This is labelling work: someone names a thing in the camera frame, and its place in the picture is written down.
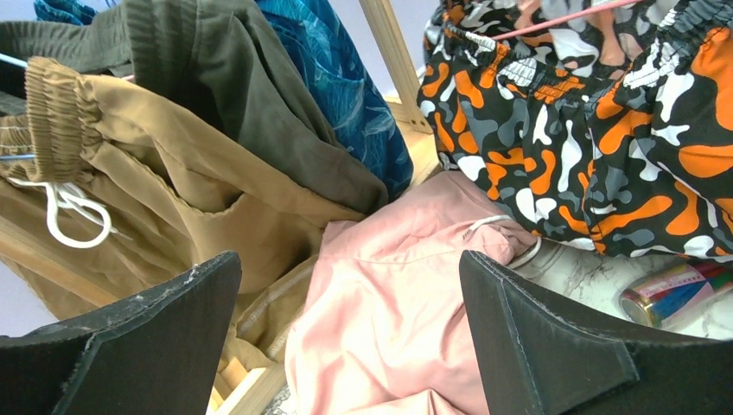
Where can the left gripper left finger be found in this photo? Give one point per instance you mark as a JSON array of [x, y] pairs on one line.
[[155, 352]]

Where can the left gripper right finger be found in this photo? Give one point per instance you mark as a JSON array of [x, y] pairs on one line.
[[539, 352]]

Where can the orange camouflage shorts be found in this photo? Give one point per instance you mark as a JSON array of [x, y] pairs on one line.
[[609, 133]]

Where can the pink wire hanger taken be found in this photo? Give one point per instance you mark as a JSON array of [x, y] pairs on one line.
[[593, 9]]

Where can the pink shorts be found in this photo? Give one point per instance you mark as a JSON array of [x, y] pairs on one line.
[[384, 329]]

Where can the brown hanging shorts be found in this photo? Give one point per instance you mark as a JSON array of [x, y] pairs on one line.
[[178, 191]]

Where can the dark green hanging shorts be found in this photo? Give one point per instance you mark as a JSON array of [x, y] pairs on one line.
[[223, 62]]

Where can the blue patterned hanging shorts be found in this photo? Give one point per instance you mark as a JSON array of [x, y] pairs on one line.
[[329, 67]]

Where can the wooden clothes rack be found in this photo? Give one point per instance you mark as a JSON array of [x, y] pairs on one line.
[[256, 390]]

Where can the pink cylindrical bottle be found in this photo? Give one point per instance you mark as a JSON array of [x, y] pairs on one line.
[[671, 298]]

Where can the blue wire hanger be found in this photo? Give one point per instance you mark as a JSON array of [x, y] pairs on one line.
[[13, 103]]

